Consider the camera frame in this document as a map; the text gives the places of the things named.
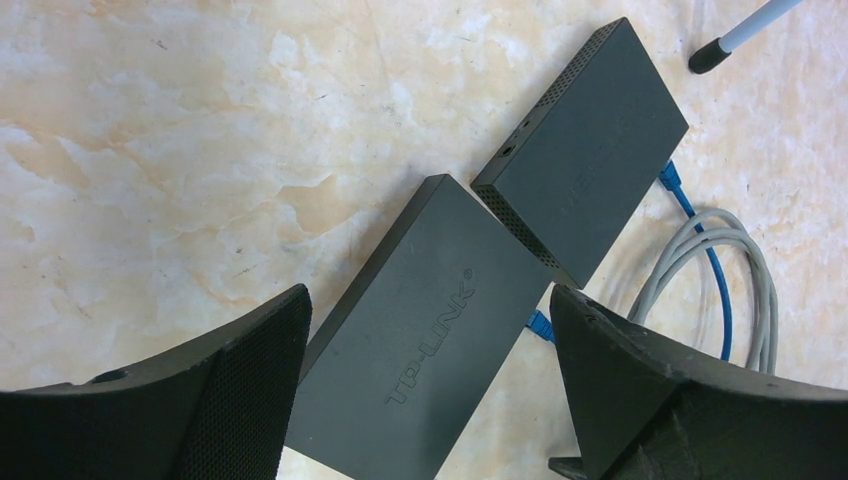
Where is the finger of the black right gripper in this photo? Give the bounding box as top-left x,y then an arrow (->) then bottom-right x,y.
548,457 -> 587,480

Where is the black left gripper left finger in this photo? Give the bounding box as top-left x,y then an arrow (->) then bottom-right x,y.
1,284 -> 312,479

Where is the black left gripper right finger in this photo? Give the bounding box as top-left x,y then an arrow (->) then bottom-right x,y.
550,285 -> 847,479

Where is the black mat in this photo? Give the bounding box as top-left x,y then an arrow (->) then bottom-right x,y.
285,174 -> 551,479

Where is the grey cable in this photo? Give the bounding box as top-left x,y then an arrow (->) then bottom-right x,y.
625,207 -> 780,376

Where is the blue ethernet cable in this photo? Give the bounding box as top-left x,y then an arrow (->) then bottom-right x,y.
525,159 -> 735,363

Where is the black network switch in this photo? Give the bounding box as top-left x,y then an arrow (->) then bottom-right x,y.
472,18 -> 688,288

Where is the light blue tripod stand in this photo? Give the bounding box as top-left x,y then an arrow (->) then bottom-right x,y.
688,0 -> 801,75

